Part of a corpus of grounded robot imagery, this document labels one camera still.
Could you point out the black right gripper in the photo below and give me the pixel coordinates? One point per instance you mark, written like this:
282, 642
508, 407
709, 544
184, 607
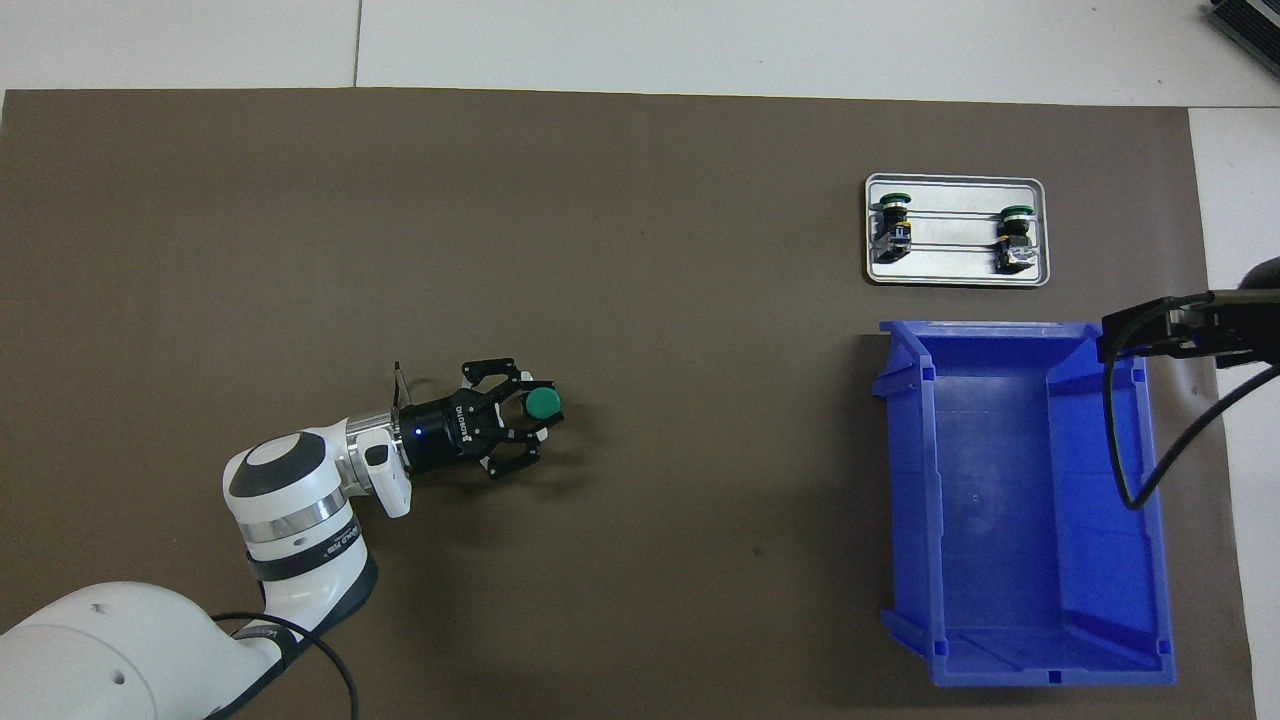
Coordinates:
1262, 320

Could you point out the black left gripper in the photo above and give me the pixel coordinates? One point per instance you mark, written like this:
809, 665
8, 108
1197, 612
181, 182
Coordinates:
440, 435

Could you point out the green push button switch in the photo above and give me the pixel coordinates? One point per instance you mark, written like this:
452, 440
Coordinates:
1016, 240
543, 403
893, 230

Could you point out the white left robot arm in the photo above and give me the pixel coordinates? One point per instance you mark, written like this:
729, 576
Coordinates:
120, 660

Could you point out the grey metal tray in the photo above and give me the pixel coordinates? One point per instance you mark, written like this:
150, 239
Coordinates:
955, 265

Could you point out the blue plastic storage bin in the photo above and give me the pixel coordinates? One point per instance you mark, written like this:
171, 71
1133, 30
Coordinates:
1000, 500

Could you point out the brown paper table mat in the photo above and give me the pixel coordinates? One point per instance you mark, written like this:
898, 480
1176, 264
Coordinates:
300, 200

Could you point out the grey ribbed device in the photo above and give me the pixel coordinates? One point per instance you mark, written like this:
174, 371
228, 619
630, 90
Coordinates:
1255, 20

